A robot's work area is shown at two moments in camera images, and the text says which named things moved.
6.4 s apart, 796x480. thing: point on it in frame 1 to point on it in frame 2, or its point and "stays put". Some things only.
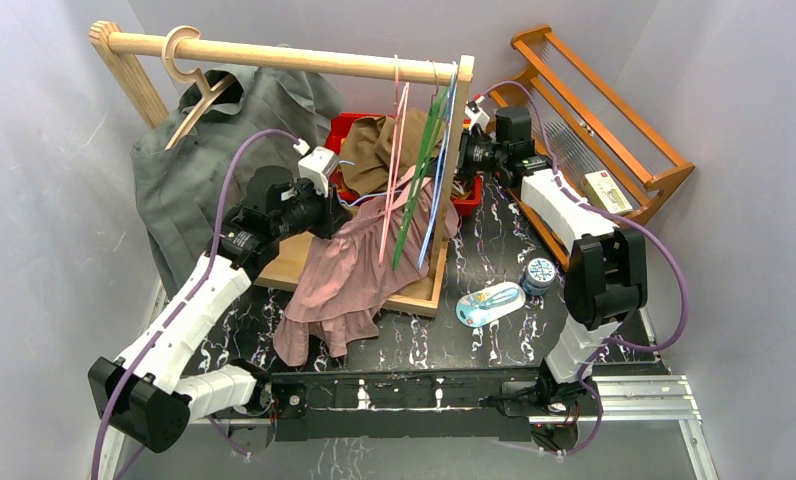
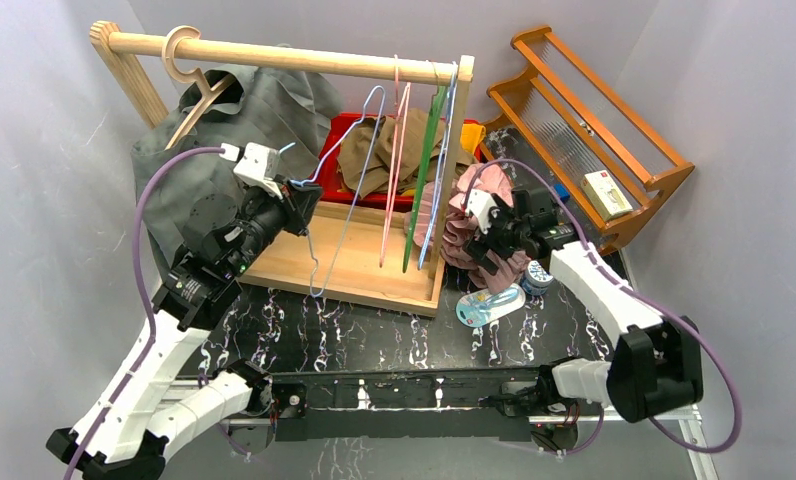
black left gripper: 331,213 to 296,207
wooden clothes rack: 311,237 stays put
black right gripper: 466,139 to 477,248
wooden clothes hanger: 190,77 stays put
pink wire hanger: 401,90 stays put
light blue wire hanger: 438,162 stays put
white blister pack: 477,308 stays put
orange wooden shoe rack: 584,133 stays put
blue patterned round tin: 538,274 stays put
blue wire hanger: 368,196 to 310,249
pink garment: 349,273 to 459,229
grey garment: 179,187 stays put
